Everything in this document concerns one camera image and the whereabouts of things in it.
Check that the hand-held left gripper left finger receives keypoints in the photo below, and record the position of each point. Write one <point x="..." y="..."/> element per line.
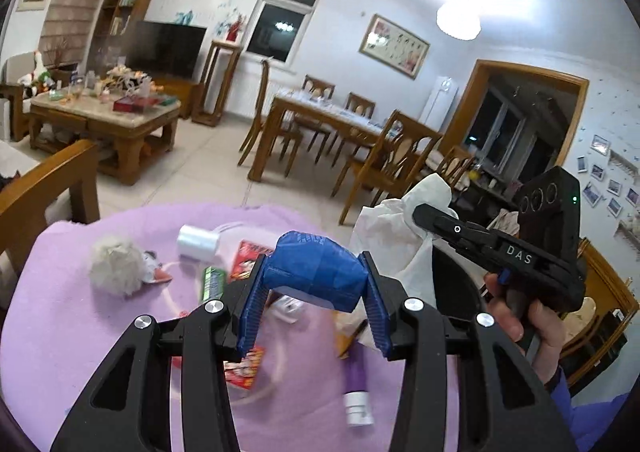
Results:
<point x="252" y="304"/>

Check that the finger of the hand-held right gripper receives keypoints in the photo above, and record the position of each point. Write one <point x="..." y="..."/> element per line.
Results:
<point x="425" y="219"/>

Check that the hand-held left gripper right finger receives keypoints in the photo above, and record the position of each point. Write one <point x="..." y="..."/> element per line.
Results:
<point x="375" y="312"/>

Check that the white plastic bag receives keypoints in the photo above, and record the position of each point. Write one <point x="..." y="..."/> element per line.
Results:
<point x="395" y="232"/>

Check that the blue wrapper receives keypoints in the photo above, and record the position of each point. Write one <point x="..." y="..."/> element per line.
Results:
<point x="310" y="267"/>

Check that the black trash bin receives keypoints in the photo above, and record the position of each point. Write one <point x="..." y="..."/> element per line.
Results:
<point x="455" y="282"/>

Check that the person's right forearm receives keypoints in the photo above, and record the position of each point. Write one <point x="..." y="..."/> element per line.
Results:
<point x="585" y="417"/>

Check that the person's right hand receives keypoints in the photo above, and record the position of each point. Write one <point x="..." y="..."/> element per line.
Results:
<point x="547" y="327"/>

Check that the tan paper scrap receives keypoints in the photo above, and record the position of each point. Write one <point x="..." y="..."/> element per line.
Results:
<point x="347" y="337"/>

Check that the green battery pack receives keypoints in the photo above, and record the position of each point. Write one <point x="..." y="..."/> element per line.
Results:
<point x="213" y="284"/>

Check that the red snack packet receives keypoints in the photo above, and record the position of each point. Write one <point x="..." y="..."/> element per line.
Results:
<point x="247" y="259"/>

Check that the dark low cabinet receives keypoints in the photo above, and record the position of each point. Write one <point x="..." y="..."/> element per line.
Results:
<point x="480" y="202"/>

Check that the wooden dining chair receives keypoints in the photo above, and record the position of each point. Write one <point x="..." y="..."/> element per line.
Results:
<point x="318" y="84"/>
<point x="265" y="121"/>
<point x="455" y="164"/>
<point x="360" y="104"/>
<point x="400" y="146"/>

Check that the red printed packet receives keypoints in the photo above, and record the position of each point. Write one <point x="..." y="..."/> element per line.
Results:
<point x="245" y="369"/>

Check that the purple glue stick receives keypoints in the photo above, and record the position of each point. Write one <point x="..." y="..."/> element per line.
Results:
<point x="356" y="382"/>

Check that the small red white wrapper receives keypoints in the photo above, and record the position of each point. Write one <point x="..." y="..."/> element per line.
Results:
<point x="157" y="269"/>

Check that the white standing air conditioner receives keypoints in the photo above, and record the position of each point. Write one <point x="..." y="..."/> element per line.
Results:
<point x="440" y="99"/>

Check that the wooden cabinet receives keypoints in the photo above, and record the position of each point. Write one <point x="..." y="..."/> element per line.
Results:
<point x="600" y="332"/>

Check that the grey fluffy ball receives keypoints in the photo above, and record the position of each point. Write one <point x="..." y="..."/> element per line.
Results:
<point x="116" y="266"/>

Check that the wooden dining table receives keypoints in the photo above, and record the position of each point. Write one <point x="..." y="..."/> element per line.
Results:
<point x="310" y="114"/>

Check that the framed floral painting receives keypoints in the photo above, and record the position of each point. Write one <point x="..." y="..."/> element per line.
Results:
<point x="395" y="46"/>

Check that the round ceiling lamp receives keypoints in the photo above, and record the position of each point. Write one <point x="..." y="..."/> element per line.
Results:
<point x="457" y="19"/>

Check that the tall wooden stand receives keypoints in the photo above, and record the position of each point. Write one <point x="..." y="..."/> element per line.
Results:
<point x="220" y="81"/>

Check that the wooden television stand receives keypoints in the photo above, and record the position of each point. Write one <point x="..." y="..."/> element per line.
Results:
<point x="177" y="91"/>

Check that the red box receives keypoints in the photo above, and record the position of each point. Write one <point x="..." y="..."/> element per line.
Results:
<point x="132" y="104"/>

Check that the wooden coffee table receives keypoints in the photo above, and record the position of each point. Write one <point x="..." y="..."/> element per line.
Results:
<point x="100" y="124"/>

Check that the wooden chair back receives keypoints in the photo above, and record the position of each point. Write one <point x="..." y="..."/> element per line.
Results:
<point x="45" y="182"/>

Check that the wood framed window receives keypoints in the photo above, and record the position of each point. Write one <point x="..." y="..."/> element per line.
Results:
<point x="282" y="21"/>

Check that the red vase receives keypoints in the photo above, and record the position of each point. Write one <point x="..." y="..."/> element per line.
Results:
<point x="232" y="31"/>

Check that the black television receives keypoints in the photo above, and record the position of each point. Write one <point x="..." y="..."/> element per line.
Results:
<point x="165" y="49"/>

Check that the white goose toy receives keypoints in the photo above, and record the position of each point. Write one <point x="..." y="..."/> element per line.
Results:
<point x="37" y="64"/>

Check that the beige window blind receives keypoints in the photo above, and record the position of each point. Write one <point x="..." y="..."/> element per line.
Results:
<point x="75" y="6"/>

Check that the group of wall photos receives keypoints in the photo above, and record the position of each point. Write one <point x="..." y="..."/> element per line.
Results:
<point x="612" y="187"/>

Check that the wooden door frame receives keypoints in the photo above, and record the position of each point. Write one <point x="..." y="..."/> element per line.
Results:
<point x="475" y="81"/>

